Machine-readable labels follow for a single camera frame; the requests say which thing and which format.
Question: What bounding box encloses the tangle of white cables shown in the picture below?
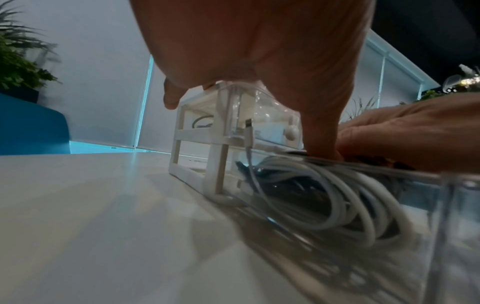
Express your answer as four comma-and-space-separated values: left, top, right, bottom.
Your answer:
234, 118, 417, 249

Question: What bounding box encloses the dark planter box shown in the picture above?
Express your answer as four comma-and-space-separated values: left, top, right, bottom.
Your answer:
0, 86, 41, 105

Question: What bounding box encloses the blue sofa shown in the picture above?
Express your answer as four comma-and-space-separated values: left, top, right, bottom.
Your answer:
0, 93, 72, 156

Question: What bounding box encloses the glass globe pendant lamp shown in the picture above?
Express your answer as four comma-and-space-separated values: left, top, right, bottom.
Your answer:
442, 63, 480, 93

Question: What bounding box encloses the person's right hand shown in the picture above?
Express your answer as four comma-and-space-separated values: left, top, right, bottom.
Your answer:
335, 92, 480, 173

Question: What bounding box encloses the person's left hand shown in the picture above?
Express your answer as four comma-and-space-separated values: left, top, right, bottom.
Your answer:
129, 0, 378, 163

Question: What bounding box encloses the white mini drawer box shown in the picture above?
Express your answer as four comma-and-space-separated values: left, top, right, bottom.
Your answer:
167, 80, 480, 304

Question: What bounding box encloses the black USB cable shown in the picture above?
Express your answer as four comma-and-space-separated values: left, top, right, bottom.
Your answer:
258, 166, 339, 209

